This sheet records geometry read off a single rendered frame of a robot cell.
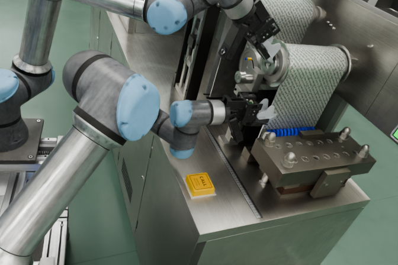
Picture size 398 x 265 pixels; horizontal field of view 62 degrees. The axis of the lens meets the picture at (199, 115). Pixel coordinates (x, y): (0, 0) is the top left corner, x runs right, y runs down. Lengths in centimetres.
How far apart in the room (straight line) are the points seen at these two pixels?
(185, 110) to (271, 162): 31
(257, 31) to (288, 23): 36
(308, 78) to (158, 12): 57
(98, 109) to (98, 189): 159
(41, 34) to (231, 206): 77
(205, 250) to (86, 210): 118
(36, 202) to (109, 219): 141
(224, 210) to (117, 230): 109
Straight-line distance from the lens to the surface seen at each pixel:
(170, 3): 72
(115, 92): 61
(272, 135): 106
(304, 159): 111
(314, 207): 117
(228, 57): 94
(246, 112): 100
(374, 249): 259
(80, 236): 199
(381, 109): 122
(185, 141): 98
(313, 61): 110
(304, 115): 121
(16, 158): 121
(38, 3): 108
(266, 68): 108
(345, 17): 134
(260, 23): 94
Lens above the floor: 165
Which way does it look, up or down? 34 degrees down
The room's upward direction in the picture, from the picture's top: 16 degrees clockwise
